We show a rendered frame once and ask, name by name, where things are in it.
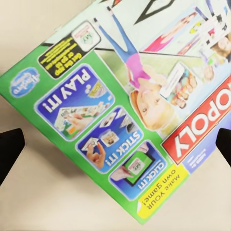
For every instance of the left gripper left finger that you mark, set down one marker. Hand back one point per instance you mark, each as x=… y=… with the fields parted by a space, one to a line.
x=12 y=143

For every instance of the bed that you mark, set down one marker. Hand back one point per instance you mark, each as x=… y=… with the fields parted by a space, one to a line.
x=46 y=191

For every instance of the board game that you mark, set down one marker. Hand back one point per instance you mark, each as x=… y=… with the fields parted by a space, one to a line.
x=134 y=92

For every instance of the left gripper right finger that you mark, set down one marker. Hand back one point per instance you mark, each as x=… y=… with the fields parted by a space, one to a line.
x=223 y=143

